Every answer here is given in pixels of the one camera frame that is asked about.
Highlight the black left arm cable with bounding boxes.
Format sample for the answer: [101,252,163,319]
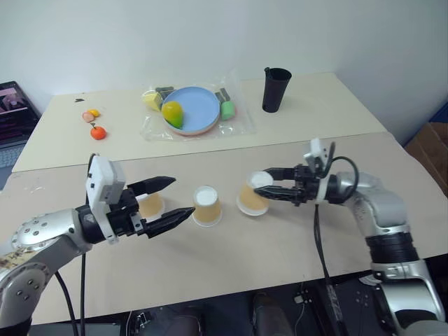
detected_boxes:
[54,250,88,336]

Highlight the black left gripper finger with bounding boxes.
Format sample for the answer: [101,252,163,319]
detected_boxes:
[142,206,196,240]
[125,176,177,198]

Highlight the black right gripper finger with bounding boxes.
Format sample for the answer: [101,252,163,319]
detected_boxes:
[252,186,296,202]
[264,167,298,182]

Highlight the yellow toy block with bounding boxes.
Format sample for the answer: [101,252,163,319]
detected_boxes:
[141,90,162,111]

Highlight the open laptop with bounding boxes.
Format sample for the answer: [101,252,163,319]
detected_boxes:
[0,80,43,192]

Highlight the green toy block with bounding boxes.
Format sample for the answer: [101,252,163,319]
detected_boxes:
[219,100,237,121]

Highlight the clear plastic bag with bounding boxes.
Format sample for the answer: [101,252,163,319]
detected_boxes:
[139,69,258,143]

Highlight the light blue plate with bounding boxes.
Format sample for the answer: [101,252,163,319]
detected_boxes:
[161,86,223,132]

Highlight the yellow green toy mango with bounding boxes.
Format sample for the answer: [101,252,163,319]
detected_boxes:
[161,101,186,129]

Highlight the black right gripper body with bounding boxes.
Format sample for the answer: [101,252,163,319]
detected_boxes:
[292,162,322,208]

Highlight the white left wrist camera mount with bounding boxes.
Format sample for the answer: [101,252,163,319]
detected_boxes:
[85,153,127,246]

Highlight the dark rounded shape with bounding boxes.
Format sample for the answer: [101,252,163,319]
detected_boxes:
[251,291,293,336]

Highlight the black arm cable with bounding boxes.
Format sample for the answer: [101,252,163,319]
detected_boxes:
[54,250,88,336]
[312,141,361,333]

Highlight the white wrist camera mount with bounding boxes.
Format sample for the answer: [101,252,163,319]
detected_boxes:
[302,138,332,169]
[85,153,127,246]

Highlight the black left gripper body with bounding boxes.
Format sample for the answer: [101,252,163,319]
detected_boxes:
[106,188,148,240]

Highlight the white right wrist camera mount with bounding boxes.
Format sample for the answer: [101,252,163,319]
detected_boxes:
[302,138,332,169]

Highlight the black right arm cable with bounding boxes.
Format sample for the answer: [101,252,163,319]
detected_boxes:
[312,141,361,333]

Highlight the brown paper cup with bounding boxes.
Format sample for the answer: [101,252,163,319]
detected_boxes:
[236,170,275,216]
[134,191,166,223]
[191,185,223,229]

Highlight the tall black plastic cup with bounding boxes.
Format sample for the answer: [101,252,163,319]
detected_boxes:
[262,66,293,114]

